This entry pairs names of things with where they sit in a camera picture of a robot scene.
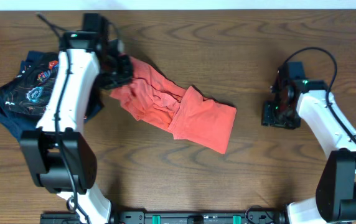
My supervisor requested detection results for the red soccer t-shirt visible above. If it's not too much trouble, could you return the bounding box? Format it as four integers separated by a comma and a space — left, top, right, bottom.
110, 57, 237, 154

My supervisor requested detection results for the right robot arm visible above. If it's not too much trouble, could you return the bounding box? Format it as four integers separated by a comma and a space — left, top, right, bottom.
261, 78, 356, 223

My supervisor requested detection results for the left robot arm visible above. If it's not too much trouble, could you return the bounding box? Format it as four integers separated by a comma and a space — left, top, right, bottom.
19, 30, 133, 223

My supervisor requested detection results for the black printed t-shirt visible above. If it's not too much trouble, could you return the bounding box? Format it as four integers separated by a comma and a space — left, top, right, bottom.
0, 58, 96, 121

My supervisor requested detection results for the navy blue folded garment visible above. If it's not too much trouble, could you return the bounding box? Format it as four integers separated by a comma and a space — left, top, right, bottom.
0, 50, 104, 141

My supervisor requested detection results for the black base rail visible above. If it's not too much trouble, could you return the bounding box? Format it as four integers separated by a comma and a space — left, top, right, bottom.
39, 204, 289, 224

